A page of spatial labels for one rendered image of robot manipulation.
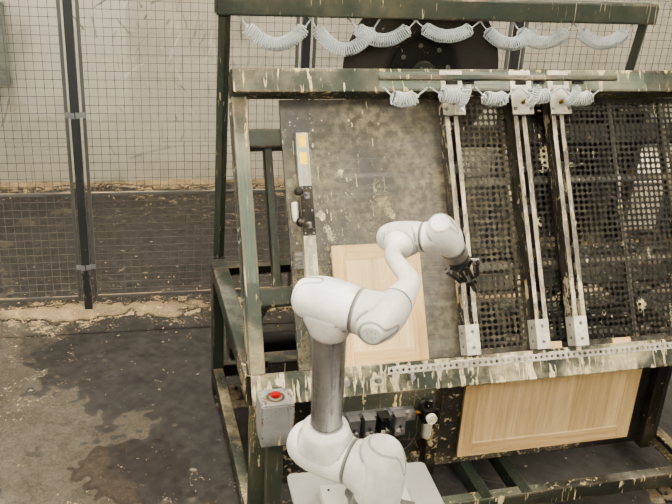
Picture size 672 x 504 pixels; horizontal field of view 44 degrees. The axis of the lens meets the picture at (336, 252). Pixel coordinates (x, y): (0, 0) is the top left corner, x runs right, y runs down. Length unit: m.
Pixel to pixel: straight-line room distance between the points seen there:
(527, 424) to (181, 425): 1.78
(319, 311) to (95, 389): 2.74
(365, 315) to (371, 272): 1.14
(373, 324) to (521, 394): 1.80
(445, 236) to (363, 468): 0.77
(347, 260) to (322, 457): 0.97
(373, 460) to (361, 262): 1.01
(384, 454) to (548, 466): 1.96
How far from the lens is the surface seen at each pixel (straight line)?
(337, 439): 2.63
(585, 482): 4.11
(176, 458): 4.28
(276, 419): 3.00
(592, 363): 3.69
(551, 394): 3.99
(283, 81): 3.34
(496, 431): 3.97
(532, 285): 3.55
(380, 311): 2.22
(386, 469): 2.61
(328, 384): 2.47
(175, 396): 4.74
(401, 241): 2.70
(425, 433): 3.41
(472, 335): 3.42
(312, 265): 3.26
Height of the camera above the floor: 2.59
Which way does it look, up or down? 23 degrees down
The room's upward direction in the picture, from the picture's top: 3 degrees clockwise
